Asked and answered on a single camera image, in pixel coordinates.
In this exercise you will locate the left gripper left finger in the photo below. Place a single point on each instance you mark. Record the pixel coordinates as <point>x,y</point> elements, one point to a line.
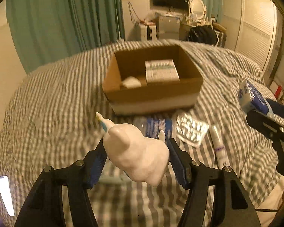
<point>44,206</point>

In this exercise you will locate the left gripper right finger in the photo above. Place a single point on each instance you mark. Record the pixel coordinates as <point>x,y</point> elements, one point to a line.
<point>231,203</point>

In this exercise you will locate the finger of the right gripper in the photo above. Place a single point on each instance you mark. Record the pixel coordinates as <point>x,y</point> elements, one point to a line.
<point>277,108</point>
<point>267,126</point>

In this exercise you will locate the white BOP cream tube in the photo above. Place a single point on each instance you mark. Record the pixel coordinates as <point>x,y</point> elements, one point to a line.
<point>219,147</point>

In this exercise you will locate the clear jar blue label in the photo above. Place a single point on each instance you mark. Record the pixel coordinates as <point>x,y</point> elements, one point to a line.
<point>151,127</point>

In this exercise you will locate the green 999 medicine box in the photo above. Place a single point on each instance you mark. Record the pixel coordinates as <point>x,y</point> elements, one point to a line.
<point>161,71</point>

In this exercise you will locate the white tape roll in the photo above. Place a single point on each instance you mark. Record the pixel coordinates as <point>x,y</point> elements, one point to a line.
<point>131,83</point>

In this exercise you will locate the red bottle on floor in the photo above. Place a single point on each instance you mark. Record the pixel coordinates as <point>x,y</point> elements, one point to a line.
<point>278,92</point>

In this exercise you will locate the grey plastic hanger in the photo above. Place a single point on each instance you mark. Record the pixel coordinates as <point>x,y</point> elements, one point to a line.
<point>113,175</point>

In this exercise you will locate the silver pill blister pack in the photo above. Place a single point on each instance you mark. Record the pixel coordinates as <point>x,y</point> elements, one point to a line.
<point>190,130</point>

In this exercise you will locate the grey checkered bed cover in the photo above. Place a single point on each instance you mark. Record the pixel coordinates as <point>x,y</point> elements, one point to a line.
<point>50,121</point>

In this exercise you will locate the white louvered wardrobe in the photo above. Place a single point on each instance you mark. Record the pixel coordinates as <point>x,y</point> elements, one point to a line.
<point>251,27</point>

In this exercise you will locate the black bag on chair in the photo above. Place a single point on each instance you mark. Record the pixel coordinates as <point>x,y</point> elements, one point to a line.
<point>203,34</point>

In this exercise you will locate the white oval vanity mirror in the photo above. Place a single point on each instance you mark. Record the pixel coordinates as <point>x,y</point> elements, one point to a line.
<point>197,10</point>

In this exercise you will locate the grey metal cabinet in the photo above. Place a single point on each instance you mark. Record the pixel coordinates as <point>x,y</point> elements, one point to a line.
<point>167,27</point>

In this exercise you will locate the open cardboard box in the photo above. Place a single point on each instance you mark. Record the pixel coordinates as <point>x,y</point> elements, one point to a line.
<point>151,97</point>

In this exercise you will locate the white storage unit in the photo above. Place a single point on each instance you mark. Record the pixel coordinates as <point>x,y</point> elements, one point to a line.
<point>146,32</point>

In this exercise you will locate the green curtain left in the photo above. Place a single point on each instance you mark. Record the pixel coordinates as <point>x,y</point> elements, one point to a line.
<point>44,31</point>

